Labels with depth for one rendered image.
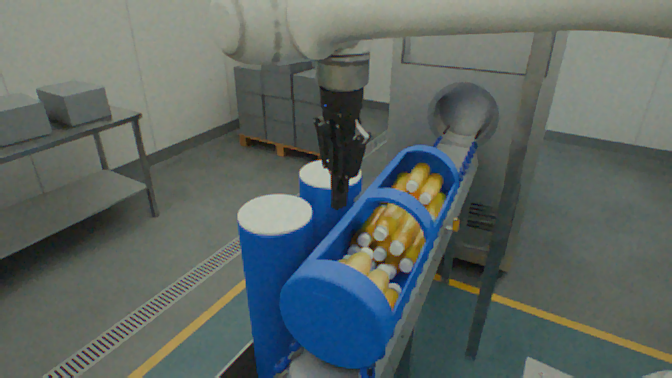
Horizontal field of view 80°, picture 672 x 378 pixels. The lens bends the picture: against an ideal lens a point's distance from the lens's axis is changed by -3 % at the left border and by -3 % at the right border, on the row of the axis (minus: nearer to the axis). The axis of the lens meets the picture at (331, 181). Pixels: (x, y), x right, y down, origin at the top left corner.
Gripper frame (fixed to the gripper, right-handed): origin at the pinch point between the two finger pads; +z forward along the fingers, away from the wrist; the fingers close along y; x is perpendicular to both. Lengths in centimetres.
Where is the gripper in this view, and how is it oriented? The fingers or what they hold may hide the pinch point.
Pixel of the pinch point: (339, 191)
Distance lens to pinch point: 78.3
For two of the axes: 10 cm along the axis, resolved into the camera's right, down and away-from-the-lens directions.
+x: -7.4, 3.0, -6.0
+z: -0.1, 8.9, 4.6
